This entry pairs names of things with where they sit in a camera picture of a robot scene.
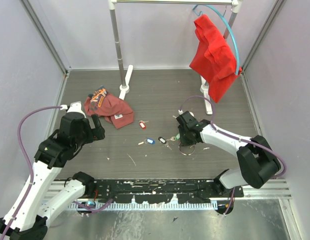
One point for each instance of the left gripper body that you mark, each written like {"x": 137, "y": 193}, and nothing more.
{"x": 90, "y": 134}

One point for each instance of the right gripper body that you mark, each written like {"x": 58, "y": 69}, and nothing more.
{"x": 185, "y": 139}

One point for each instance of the key with green tag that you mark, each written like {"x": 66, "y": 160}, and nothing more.
{"x": 174, "y": 138}

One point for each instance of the large metal keyring with clips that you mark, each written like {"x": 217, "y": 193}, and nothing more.
{"x": 186, "y": 150}

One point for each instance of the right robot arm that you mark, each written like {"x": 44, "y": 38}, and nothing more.
{"x": 257, "y": 162}

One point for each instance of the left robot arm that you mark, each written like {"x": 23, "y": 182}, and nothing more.
{"x": 29, "y": 218}

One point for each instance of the crumpled dusty red shirt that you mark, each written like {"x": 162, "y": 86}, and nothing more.
{"x": 114, "y": 109}

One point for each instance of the key with black windowed tag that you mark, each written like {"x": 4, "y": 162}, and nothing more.
{"x": 164, "y": 142}

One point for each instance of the key with blue tag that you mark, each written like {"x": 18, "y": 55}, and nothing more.
{"x": 147, "y": 141}

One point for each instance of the key with red tag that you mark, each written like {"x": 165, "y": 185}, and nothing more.
{"x": 142, "y": 124}

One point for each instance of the red cloth on hanger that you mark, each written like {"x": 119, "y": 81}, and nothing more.
{"x": 214, "y": 59}

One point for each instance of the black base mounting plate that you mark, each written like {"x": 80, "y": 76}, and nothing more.
{"x": 155, "y": 191}

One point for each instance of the blue clothes hanger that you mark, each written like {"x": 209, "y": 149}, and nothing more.
{"x": 228, "y": 24}

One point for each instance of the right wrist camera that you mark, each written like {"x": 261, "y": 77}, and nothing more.
{"x": 187, "y": 115}

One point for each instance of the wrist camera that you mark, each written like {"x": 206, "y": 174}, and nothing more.
{"x": 187, "y": 115}
{"x": 74, "y": 107}

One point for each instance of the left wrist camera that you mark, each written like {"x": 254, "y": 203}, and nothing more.
{"x": 74, "y": 107}

